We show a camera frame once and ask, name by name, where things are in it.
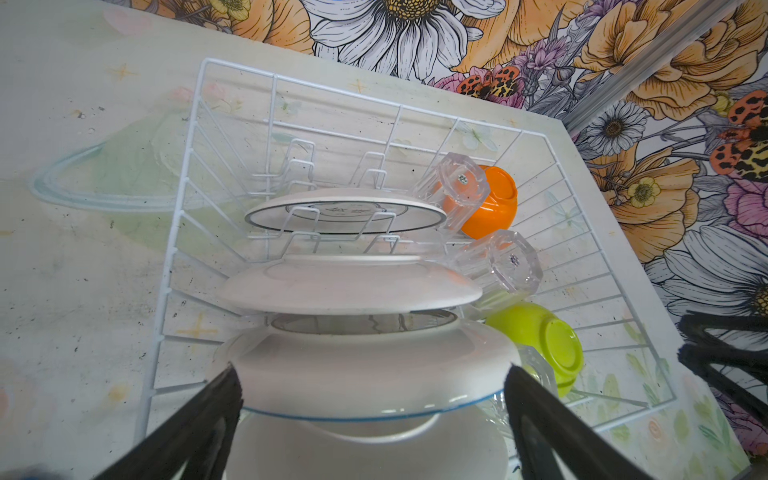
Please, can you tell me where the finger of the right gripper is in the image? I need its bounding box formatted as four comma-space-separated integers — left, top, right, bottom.
677, 310, 768, 430

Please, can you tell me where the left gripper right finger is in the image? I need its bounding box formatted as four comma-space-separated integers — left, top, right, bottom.
504, 365, 649, 479

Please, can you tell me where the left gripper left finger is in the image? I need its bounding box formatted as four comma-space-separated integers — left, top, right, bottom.
97, 365, 243, 480

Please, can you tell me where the strawberry pattern white plate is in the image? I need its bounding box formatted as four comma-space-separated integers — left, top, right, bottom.
217, 254, 482, 316

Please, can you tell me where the green rimmed white plate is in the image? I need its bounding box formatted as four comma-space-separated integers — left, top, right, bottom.
245, 188, 447, 236

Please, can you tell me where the clear plastic cup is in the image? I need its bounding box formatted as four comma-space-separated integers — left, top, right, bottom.
409, 152, 491, 222
448, 230, 543, 320
479, 343, 558, 440

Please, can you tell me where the lime green plastic bowl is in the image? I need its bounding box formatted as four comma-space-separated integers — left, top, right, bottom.
485, 302, 584, 398

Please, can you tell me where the blue rimmed white plate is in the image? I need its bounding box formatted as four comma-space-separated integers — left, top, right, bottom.
209, 311, 520, 479

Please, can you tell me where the orange plastic bowl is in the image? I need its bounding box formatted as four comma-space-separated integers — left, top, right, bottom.
461, 165, 518, 239

